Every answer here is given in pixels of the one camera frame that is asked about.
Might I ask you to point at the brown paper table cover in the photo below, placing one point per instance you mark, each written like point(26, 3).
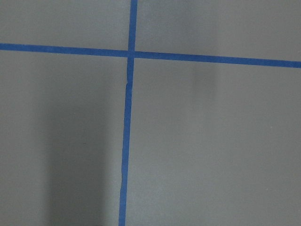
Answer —
point(150, 112)

